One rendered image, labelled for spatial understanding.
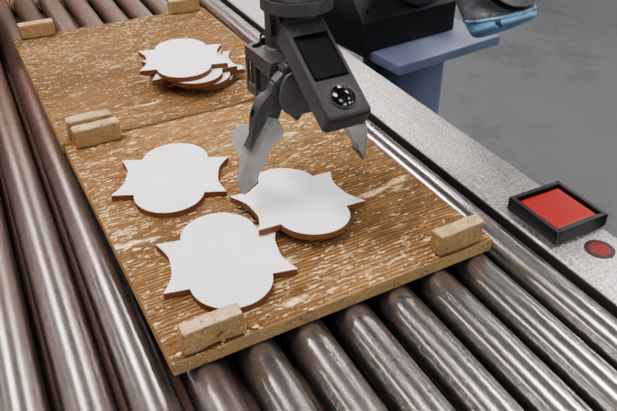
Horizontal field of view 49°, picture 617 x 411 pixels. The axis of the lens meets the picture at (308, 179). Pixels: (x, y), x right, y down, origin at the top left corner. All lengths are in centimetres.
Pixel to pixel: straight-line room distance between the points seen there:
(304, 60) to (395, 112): 39
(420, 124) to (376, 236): 30
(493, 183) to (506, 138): 202
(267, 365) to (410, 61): 80
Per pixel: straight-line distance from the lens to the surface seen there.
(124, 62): 114
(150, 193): 78
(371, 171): 81
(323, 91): 61
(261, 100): 66
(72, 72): 113
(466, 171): 87
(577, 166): 278
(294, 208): 72
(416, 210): 75
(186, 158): 83
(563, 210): 81
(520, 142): 287
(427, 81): 141
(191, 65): 102
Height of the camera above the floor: 137
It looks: 33 degrees down
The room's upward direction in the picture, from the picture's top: straight up
